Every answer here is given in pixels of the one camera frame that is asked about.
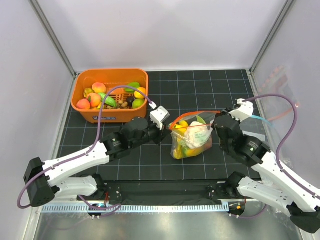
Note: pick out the yellow lemon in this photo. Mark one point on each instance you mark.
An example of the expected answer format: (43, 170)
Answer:
(140, 93)

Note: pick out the brown nuts pile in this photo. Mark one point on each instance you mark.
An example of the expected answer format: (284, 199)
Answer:
(119, 105)

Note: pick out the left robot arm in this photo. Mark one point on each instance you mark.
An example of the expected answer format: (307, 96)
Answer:
(47, 180)

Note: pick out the blue zipper clear bag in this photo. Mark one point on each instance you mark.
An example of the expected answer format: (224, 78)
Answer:
(258, 126)

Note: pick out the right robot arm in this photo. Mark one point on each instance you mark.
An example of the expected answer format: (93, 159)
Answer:
(255, 154)

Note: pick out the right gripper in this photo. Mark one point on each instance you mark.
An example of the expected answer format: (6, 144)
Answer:
(224, 111)

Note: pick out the peach front left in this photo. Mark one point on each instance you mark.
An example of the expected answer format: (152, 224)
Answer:
(83, 104)

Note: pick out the green cucumber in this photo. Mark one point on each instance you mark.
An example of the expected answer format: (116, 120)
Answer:
(110, 101)

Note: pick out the green lime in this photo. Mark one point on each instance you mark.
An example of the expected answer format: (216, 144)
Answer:
(137, 103)

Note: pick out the yellow star fruit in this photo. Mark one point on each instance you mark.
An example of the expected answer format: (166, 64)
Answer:
(87, 91)

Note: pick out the black grid mat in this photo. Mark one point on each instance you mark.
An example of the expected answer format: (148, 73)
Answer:
(179, 92)

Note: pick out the dark purple fruit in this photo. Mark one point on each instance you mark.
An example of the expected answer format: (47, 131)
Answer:
(130, 100)

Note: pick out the red zipper clear bag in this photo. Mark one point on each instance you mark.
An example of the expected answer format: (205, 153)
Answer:
(205, 116)

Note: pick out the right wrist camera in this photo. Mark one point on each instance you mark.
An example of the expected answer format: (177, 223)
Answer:
(243, 111)

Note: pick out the green star fruit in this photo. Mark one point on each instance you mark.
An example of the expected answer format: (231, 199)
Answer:
(132, 86)

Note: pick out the cauliflower toy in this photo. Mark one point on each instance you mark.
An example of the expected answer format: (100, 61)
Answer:
(197, 134)

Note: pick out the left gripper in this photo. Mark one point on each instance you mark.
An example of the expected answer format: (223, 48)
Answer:
(164, 130)

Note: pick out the peach upper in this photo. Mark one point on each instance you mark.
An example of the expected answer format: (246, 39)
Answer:
(99, 87)

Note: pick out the peach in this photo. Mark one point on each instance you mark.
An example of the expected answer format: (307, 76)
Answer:
(94, 99)
(99, 87)
(83, 104)

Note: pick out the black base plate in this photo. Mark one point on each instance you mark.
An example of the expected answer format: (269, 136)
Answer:
(198, 192)

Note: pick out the peach middle left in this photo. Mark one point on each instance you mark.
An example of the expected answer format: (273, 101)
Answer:
(94, 99)

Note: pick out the orange plastic bin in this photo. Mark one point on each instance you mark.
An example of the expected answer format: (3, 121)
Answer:
(110, 77)

